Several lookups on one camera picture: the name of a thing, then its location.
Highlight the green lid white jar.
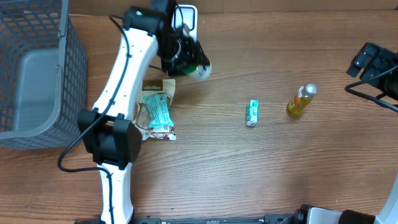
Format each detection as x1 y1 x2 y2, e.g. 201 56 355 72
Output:
182 64 212 80

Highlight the beige PanTree snack pouch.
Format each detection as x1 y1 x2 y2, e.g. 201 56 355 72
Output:
133 79 177 141

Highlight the teal snack bar wrapper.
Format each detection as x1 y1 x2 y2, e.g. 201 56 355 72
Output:
144 92 174 128

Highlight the yellow liquid bottle silver cap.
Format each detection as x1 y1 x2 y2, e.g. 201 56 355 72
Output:
286 83 317 117

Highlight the teal tissue pack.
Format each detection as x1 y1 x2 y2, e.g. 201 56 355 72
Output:
246 100 259 127

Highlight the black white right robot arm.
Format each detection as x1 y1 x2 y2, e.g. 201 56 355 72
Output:
288 48 397 215

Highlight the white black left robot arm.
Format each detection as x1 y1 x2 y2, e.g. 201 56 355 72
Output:
77 1 212 223

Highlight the grey plastic mesh basket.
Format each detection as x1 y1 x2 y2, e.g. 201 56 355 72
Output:
1 0 88 150

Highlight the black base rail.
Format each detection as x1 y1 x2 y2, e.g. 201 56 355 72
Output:
130 214 293 224

